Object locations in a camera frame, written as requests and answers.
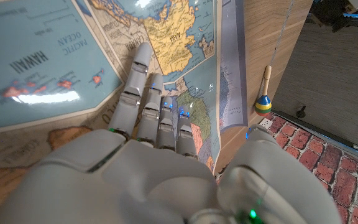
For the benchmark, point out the laminated United States map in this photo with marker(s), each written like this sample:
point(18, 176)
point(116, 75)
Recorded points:
point(42, 62)

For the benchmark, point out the black bag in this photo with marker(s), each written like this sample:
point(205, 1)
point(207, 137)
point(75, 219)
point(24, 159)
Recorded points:
point(328, 15)

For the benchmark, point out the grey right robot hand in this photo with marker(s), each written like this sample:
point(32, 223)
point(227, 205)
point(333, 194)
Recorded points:
point(141, 177)

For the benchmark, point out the white power strip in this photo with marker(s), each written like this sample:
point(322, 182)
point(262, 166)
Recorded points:
point(266, 124)

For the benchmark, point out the colourful wooden maraca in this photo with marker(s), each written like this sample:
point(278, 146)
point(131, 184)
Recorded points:
point(263, 105)

